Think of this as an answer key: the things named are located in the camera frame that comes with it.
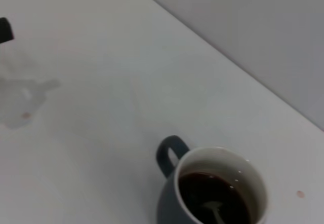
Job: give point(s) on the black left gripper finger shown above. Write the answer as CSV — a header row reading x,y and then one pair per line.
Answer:
x,y
5,30

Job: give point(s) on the dark grey ceramic cup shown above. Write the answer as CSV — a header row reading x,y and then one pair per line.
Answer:
x,y
167,198

